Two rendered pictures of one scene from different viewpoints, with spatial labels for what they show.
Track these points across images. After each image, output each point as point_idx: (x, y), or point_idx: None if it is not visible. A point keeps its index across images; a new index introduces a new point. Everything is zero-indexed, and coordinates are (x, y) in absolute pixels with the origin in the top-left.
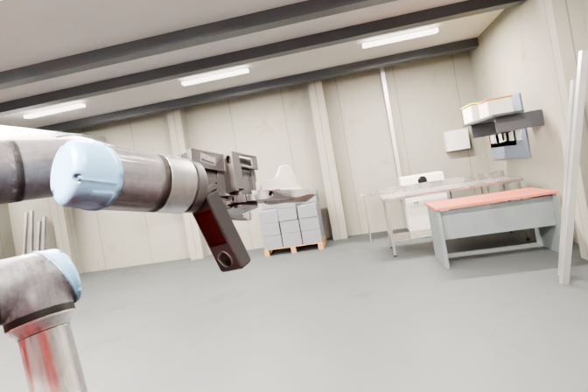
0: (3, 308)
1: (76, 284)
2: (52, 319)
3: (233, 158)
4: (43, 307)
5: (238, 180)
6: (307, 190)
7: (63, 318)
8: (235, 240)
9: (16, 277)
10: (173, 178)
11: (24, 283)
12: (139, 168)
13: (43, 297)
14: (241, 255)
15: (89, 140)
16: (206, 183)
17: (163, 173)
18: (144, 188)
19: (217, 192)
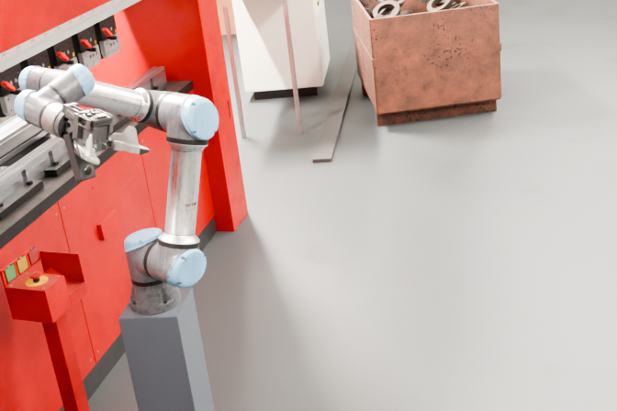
0: (162, 126)
1: (189, 130)
2: (173, 146)
3: (73, 118)
4: (170, 136)
5: (74, 133)
6: (90, 159)
7: (180, 148)
8: (73, 165)
9: (165, 111)
10: (41, 122)
11: (167, 116)
12: (29, 113)
13: (171, 130)
14: (75, 174)
15: (52, 82)
16: (57, 129)
17: (38, 118)
18: (33, 123)
19: (68, 135)
